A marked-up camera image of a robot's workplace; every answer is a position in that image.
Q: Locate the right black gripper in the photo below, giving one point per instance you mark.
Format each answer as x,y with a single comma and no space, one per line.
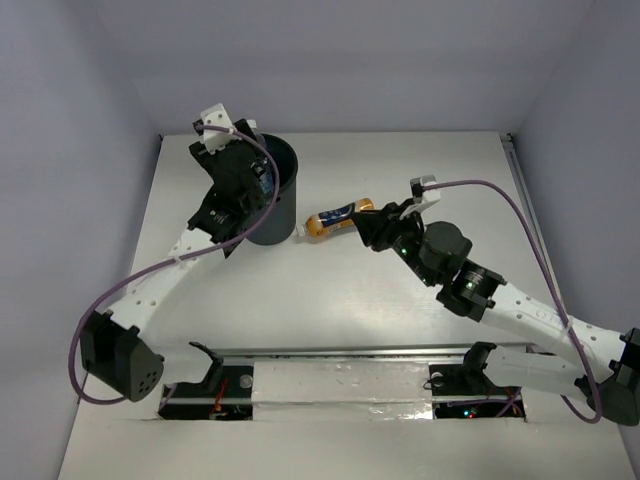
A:
377,226

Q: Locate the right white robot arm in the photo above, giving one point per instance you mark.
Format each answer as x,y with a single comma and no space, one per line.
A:
581,361

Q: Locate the white foam block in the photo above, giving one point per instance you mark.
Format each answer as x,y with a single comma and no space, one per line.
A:
345,390

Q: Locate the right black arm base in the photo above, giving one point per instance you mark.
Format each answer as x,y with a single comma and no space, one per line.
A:
467,378

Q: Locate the aluminium rail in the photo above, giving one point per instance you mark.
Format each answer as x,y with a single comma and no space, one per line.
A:
395,351

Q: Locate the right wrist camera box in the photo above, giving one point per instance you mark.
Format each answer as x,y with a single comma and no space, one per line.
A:
425,193

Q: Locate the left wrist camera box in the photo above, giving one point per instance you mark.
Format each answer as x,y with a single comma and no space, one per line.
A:
214,126

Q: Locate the dark grey plastic bin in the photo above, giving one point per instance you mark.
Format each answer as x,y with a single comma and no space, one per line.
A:
281,222

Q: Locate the orange drink bottle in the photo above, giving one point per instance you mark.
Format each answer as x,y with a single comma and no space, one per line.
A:
327,222

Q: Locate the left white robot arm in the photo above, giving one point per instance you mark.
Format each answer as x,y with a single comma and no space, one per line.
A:
111,358

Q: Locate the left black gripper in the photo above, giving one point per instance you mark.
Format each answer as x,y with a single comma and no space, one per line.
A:
245,157

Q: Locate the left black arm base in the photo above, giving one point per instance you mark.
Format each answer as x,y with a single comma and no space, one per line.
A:
199,378

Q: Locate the red label clear bottle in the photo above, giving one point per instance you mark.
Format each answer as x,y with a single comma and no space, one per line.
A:
266,178

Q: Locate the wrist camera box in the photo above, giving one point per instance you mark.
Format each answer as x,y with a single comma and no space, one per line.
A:
425,193
214,126

